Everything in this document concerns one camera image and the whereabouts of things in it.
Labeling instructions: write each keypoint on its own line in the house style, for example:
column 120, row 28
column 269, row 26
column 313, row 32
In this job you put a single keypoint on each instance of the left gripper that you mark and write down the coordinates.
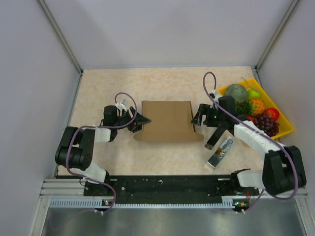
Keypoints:
column 135, row 122

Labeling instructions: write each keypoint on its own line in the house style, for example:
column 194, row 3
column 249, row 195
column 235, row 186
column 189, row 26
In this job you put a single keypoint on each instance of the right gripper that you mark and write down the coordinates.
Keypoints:
column 197, row 119

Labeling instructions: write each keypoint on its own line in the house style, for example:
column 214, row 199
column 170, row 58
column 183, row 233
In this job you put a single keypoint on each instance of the brown cardboard box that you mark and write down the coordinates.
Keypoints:
column 170, row 123

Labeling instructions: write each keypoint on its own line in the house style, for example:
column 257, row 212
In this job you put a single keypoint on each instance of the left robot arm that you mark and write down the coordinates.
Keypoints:
column 76, row 147

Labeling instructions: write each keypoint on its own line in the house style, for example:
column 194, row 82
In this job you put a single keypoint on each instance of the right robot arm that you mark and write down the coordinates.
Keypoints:
column 283, row 168

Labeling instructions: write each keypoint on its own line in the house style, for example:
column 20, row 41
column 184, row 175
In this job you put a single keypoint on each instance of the black rectangular bar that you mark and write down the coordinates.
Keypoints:
column 215, row 137

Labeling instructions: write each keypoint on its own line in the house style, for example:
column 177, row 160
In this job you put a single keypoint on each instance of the grey-green melon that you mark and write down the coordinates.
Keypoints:
column 237, row 91

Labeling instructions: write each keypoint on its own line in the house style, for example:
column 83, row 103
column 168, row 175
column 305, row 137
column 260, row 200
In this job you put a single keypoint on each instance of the red apple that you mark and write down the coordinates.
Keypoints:
column 272, row 113
column 250, row 118

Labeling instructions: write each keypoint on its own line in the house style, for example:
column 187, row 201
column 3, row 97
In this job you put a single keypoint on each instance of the orange pineapple toy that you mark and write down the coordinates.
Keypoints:
column 251, row 107

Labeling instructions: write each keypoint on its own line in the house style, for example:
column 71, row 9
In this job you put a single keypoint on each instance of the green apple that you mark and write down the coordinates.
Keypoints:
column 252, row 94

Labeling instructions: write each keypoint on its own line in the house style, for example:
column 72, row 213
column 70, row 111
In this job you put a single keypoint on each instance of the purple grapes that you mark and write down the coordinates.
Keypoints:
column 267, row 124

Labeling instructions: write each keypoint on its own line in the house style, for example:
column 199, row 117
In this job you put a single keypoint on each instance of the yellow plastic tray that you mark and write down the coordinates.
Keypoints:
column 285, row 127

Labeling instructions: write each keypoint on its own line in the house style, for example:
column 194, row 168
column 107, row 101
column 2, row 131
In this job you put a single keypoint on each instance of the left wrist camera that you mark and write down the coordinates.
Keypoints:
column 122, row 104

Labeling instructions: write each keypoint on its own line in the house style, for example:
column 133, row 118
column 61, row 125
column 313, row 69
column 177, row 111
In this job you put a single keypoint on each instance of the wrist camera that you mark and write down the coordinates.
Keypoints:
column 122, row 104
column 215, row 96

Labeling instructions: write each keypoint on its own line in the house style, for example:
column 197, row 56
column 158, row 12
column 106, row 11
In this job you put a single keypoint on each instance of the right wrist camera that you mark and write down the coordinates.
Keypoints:
column 215, row 96

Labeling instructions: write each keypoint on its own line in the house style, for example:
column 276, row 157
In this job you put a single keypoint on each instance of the aluminium rail frame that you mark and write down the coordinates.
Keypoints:
column 69, row 193

